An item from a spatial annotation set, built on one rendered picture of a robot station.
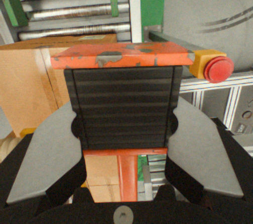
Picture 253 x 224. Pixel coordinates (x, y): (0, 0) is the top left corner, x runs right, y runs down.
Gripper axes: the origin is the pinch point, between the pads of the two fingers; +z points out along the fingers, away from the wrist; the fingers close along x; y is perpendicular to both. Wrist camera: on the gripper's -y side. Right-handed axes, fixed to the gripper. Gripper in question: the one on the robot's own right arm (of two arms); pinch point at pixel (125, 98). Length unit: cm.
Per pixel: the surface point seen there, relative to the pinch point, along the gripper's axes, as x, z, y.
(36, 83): -29.1, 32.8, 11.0
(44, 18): -41, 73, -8
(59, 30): -34, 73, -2
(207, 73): 20.5, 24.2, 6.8
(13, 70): -34.7, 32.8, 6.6
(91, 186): -38, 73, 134
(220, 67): 23.2, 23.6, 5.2
